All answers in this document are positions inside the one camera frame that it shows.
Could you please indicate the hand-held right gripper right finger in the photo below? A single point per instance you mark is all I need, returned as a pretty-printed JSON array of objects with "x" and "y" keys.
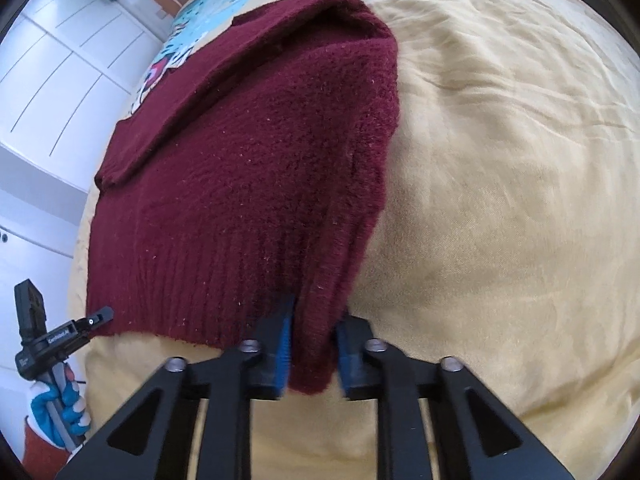
[{"x": 345, "y": 360}]

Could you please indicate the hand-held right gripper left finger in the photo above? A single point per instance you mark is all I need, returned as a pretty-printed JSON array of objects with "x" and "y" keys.
[{"x": 280, "y": 355}]

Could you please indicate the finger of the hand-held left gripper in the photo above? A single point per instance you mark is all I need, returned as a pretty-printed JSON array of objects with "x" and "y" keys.
[{"x": 97, "y": 317}]

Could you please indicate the maroon knitted sweater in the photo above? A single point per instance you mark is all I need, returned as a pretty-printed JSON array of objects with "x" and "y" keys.
[{"x": 260, "y": 170}]

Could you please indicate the person's left forearm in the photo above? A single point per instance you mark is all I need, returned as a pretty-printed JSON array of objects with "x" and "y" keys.
[{"x": 42, "y": 445}]

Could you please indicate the person's left hand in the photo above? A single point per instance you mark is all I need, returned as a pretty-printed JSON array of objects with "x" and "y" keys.
[{"x": 75, "y": 405}]

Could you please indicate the yellow printed blanket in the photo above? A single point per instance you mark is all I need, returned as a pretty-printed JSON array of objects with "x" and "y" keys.
[{"x": 500, "y": 210}]

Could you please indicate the white wardrobe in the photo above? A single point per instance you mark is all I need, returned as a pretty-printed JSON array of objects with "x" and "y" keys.
[{"x": 50, "y": 85}]

